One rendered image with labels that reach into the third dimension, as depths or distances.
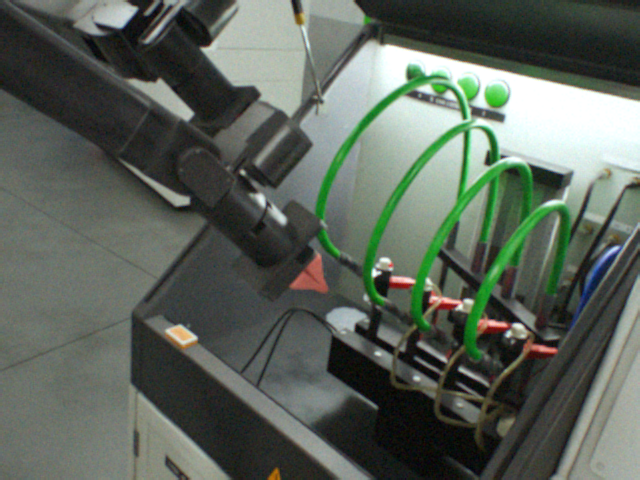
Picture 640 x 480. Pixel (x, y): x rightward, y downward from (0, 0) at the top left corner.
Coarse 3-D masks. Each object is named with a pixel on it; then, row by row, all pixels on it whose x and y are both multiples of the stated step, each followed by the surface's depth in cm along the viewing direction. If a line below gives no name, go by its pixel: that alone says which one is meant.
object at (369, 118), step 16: (416, 80) 93; (432, 80) 95; (448, 80) 98; (400, 96) 91; (464, 96) 103; (368, 112) 89; (464, 112) 106; (352, 144) 87; (464, 144) 110; (336, 160) 87; (464, 160) 112; (464, 176) 114; (320, 192) 87; (320, 208) 88; (320, 240) 91; (336, 256) 95
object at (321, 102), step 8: (296, 0) 113; (296, 8) 114; (296, 16) 115; (304, 16) 115; (296, 24) 116; (304, 32) 117; (304, 40) 118; (312, 64) 121; (312, 72) 122; (320, 96) 125; (320, 104) 126; (320, 112) 127
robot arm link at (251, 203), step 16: (240, 176) 61; (256, 176) 62; (240, 192) 61; (256, 192) 63; (192, 208) 62; (208, 208) 60; (224, 208) 60; (240, 208) 61; (256, 208) 62; (224, 224) 62; (240, 224) 62; (256, 224) 64
